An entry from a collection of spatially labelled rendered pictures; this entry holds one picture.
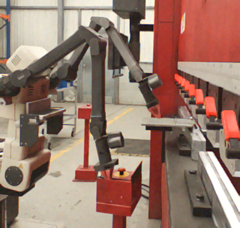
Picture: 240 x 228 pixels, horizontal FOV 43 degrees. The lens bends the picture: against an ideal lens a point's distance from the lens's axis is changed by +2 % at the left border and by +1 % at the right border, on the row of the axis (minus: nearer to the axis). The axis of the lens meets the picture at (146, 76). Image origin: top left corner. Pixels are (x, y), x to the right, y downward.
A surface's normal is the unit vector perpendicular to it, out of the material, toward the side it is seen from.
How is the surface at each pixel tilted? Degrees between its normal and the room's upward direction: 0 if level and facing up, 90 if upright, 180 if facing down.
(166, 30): 90
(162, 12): 90
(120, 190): 90
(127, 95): 90
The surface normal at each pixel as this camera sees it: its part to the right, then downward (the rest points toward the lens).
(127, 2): -0.11, 0.05
